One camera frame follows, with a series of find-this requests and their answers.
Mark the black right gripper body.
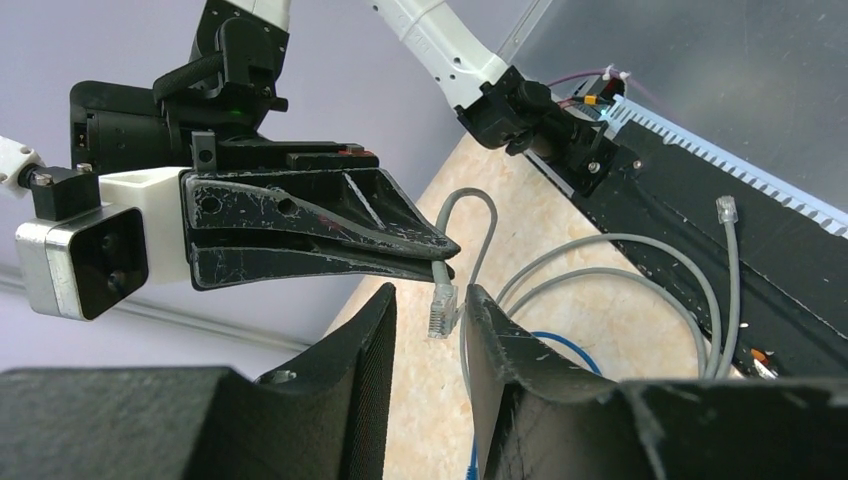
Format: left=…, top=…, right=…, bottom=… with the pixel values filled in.
left=69, top=16, right=379, bottom=174

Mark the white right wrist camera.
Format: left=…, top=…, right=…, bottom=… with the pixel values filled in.
left=15, top=165, right=190, bottom=321

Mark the blue ethernet cable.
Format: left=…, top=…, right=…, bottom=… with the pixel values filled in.
left=464, top=331, right=604, bottom=480

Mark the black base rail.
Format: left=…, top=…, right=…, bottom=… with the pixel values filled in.
left=534, top=97, right=847, bottom=378

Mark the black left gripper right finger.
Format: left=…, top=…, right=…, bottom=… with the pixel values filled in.
left=466, top=285, right=847, bottom=479

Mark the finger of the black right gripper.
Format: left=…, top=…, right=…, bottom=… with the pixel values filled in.
left=182, top=168, right=460, bottom=260
left=189, top=231, right=456, bottom=291

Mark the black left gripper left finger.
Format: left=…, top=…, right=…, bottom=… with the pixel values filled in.
left=1, top=283, right=397, bottom=479

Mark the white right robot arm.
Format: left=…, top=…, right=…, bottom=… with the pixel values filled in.
left=70, top=1, right=617, bottom=291

